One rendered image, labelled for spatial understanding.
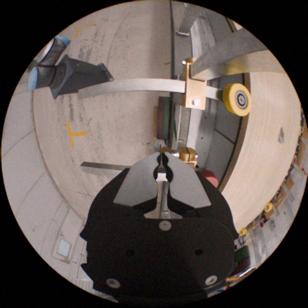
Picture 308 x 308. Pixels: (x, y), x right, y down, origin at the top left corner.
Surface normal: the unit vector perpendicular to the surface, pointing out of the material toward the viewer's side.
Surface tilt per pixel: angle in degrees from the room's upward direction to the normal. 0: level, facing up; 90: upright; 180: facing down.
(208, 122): 0
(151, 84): 0
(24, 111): 90
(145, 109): 0
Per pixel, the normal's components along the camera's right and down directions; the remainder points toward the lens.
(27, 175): 1.00, 0.00
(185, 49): -0.04, 0.47
